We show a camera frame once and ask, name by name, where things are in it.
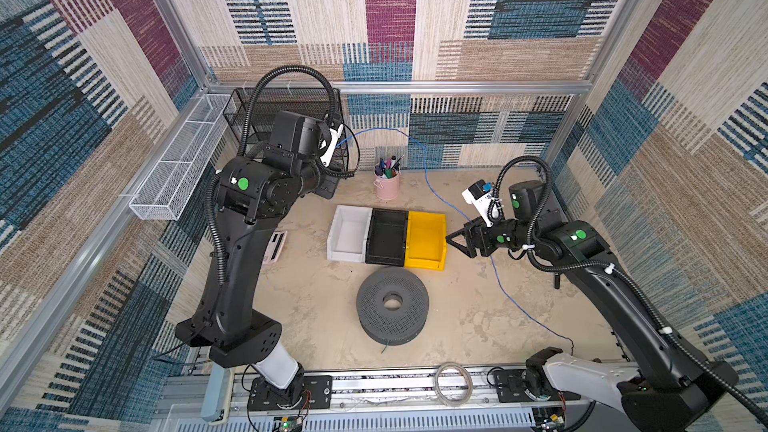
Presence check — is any white plastic bin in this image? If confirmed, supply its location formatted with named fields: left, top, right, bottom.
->
left=326, top=205, right=373, bottom=263

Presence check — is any grey filament spool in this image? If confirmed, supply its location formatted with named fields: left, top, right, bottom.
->
left=356, top=267, right=430, bottom=347

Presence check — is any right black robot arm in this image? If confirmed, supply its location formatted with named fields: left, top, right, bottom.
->
left=446, top=155, right=767, bottom=431

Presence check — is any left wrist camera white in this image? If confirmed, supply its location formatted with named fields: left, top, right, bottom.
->
left=320, top=124, right=345, bottom=168

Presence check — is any clear tubing coil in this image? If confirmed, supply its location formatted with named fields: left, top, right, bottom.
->
left=432, top=362, right=474, bottom=407

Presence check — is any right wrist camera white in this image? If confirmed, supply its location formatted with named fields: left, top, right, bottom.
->
left=462, top=180, right=504, bottom=227

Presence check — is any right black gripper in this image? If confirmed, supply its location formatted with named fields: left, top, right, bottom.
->
left=445, top=212, right=536, bottom=259

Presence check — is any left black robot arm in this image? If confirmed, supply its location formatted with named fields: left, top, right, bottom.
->
left=175, top=65, right=354, bottom=407

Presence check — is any blue ethernet cable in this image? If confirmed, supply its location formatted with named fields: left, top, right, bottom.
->
left=337, top=127, right=576, bottom=356

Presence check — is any white wire mesh basket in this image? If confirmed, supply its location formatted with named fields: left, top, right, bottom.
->
left=129, top=94, right=230, bottom=221

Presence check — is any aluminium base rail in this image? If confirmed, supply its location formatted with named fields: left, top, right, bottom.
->
left=149, top=365, right=673, bottom=432

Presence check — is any yellow plastic bin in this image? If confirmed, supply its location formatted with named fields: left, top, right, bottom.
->
left=404, top=211, right=447, bottom=271

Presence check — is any pink pen cup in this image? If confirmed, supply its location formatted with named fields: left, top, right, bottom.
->
left=374, top=156, right=400, bottom=202

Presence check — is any black plastic bin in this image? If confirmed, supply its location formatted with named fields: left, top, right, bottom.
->
left=365, top=208, right=409, bottom=267

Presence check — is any black mesh shelf rack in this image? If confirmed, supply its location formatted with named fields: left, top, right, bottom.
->
left=219, top=88, right=355, bottom=179

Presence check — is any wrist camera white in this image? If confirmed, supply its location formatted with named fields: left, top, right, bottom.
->
left=320, top=124, right=345, bottom=168
left=462, top=180, right=504, bottom=227

